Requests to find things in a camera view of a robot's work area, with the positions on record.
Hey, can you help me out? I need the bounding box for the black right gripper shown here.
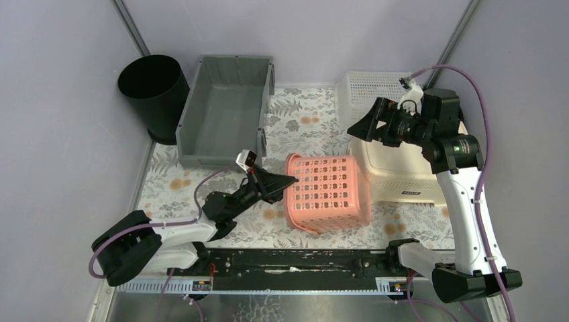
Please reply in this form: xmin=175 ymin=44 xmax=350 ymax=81
xmin=346 ymin=97 xmax=432 ymax=148

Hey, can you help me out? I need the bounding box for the white perforated plastic basket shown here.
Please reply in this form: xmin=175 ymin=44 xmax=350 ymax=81
xmin=334 ymin=71 xmax=411 ymax=132

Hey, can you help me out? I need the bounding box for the pink perforated plastic basket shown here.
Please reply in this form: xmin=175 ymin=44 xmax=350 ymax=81
xmin=282 ymin=153 xmax=372 ymax=235

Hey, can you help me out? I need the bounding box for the cream plastic laundry basket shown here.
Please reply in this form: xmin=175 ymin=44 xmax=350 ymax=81
xmin=348 ymin=138 xmax=446 ymax=207

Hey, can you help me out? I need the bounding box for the grey plastic storage bin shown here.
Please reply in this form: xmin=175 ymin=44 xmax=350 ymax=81
xmin=176 ymin=54 xmax=275 ymax=168

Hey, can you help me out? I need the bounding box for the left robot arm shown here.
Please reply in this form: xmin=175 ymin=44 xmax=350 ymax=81
xmin=88 ymin=165 xmax=298 ymax=286

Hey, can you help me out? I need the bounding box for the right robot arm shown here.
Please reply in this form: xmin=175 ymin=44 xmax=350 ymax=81
xmin=348 ymin=89 xmax=523 ymax=303

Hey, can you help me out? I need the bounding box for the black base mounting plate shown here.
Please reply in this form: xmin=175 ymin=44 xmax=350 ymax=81
xmin=169 ymin=248 xmax=409 ymax=291

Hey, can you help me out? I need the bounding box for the black cylindrical bin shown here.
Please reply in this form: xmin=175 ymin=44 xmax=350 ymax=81
xmin=117 ymin=54 xmax=190 ymax=146

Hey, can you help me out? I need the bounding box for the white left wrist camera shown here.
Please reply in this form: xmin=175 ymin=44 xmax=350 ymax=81
xmin=236 ymin=149 xmax=257 ymax=172

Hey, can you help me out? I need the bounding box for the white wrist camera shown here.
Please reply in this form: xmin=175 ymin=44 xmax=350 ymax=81
xmin=397 ymin=76 xmax=424 ymax=115
xmin=236 ymin=149 xmax=257 ymax=172

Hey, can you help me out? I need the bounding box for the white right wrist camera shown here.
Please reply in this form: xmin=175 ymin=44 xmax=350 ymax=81
xmin=397 ymin=76 xmax=424 ymax=115

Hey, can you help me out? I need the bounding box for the aluminium frame rail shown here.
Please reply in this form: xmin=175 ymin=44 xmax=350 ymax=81
xmin=103 ymin=246 xmax=501 ymax=297

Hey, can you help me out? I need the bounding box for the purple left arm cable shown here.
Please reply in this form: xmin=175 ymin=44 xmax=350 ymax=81
xmin=88 ymin=164 xmax=243 ymax=322

